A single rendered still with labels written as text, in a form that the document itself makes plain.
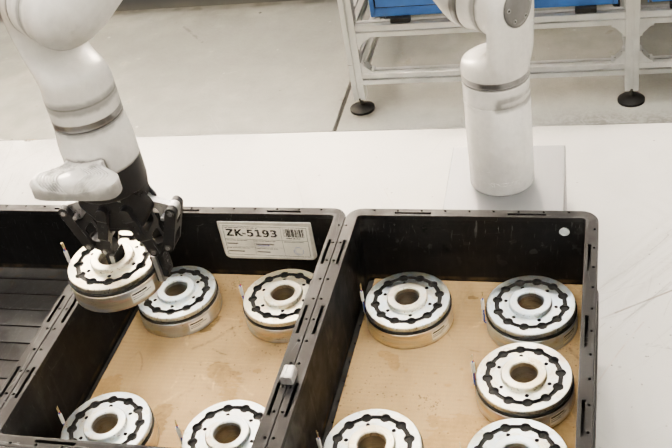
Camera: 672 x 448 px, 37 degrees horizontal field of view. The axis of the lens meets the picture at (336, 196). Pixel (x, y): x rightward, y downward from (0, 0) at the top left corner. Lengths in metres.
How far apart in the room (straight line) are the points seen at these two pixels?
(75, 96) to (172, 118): 2.49
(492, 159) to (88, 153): 0.62
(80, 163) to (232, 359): 0.35
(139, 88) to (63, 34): 2.78
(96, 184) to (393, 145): 0.89
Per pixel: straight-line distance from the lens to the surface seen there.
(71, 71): 0.98
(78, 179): 0.99
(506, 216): 1.21
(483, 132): 1.40
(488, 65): 1.33
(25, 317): 1.41
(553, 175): 1.49
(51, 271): 1.47
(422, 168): 1.71
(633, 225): 1.56
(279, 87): 3.49
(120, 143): 1.01
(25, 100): 3.86
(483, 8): 1.30
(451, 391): 1.14
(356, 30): 3.11
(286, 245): 1.29
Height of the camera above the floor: 1.67
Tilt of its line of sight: 35 degrees down
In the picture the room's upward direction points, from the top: 11 degrees counter-clockwise
